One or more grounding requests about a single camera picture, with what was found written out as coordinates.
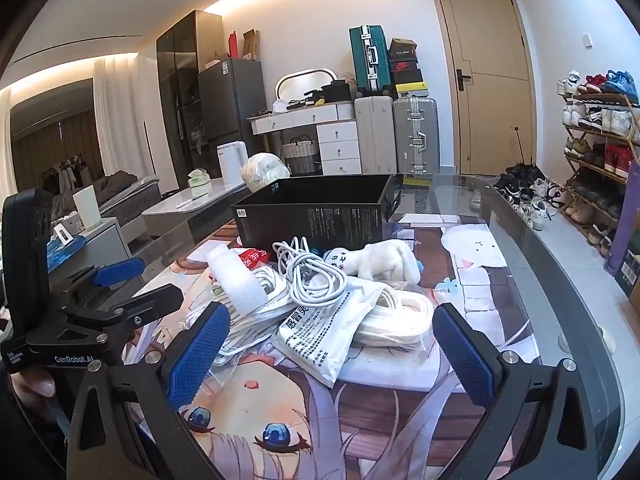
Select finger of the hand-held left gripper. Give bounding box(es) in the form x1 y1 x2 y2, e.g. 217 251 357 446
50 256 147 311
65 283 185 334

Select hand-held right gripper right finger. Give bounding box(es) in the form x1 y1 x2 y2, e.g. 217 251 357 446
431 302 623 480

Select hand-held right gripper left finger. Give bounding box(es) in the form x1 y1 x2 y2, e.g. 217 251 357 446
66 302 232 480

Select bagged white rope coil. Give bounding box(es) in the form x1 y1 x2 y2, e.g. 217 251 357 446
350 290 441 361

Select red packet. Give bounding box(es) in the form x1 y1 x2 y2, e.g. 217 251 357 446
239 247 273 271

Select white medicine packet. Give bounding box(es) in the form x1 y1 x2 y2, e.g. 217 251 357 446
272 280 386 388

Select white charging cable bundle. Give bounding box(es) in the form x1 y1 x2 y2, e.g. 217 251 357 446
272 239 351 311

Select black cardboard box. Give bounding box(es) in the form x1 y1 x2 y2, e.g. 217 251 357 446
231 175 403 252

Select person's left hand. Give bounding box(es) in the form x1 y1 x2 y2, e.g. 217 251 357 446
9 362 58 413

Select grey side cabinet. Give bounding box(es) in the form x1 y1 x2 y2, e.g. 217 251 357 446
47 217 133 281

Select blue packet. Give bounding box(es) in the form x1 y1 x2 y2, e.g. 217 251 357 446
47 242 88 267

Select white cup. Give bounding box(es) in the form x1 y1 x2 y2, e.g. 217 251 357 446
73 186 101 233

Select bed mattress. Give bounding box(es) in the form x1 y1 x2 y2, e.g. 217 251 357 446
97 175 161 226

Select grey coffee table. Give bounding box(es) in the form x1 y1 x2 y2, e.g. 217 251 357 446
141 177 251 241

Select white foam strip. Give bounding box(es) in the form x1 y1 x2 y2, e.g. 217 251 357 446
205 244 271 313

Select clothes rack with garments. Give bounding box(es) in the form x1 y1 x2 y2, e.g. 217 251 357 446
42 155 93 196

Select green and white tissue pack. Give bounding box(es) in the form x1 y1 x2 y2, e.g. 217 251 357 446
187 169 211 198

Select white plush toy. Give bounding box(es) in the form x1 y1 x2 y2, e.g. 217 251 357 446
324 240 423 285

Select printed cartoon table mat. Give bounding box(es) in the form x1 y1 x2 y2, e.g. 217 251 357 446
120 212 541 480

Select white curtain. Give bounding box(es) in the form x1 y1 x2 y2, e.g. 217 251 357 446
92 55 151 186

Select white tabletop appliance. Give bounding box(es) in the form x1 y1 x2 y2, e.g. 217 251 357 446
217 141 248 186

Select pile of loose shoes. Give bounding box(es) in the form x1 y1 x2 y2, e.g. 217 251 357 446
492 162 568 231

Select white plastic bag bundle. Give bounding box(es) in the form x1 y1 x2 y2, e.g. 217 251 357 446
241 152 292 193

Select dark glass cabinet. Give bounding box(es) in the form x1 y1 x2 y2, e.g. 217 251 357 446
156 10 224 188

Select grey refrigerator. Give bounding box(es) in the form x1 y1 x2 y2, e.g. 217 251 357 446
197 57 263 153

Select wicker basket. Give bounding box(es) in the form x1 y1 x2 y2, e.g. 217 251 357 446
281 135 317 176

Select purple box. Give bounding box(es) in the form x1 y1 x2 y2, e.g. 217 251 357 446
602 160 640 298

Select silver suitcase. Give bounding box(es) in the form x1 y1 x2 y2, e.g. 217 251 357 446
393 97 441 176

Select beige suitcase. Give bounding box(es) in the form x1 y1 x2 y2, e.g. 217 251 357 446
354 95 396 175

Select white vanity desk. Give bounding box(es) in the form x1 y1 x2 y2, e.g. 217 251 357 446
248 101 357 136

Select brown cardboard box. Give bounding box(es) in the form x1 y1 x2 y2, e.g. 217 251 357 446
242 29 261 63

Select white framed mirror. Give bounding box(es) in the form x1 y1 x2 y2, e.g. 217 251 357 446
275 67 337 103

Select beige wooden door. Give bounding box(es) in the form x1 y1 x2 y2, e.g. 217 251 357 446
427 0 538 177

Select rows of racked sneakers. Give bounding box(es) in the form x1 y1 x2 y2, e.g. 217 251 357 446
557 70 640 256

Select black bag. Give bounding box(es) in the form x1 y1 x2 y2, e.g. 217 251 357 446
320 80 353 103

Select teal suitcase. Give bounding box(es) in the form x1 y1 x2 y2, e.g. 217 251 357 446
349 25 392 95

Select bagged white cord bundle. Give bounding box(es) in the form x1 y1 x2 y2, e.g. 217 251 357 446
185 265 297 361

